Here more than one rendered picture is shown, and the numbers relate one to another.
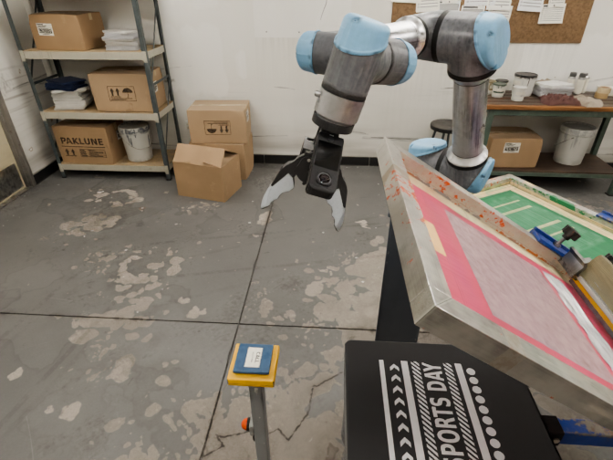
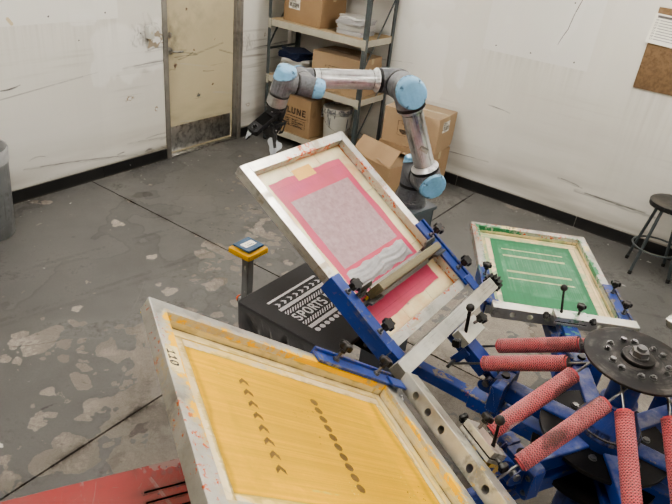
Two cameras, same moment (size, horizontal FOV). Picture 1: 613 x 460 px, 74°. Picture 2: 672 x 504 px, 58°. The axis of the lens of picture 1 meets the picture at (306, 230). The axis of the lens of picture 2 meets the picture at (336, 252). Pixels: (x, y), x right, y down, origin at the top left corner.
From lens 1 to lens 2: 1.83 m
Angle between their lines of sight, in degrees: 25
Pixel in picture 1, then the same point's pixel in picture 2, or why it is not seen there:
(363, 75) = (279, 88)
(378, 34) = (283, 73)
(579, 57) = not seen: outside the picture
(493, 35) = (403, 89)
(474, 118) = (412, 139)
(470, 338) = (249, 184)
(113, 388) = (202, 291)
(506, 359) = (260, 198)
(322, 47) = not seen: hidden behind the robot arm
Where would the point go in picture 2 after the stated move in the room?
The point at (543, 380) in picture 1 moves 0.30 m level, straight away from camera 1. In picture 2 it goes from (272, 213) to (358, 211)
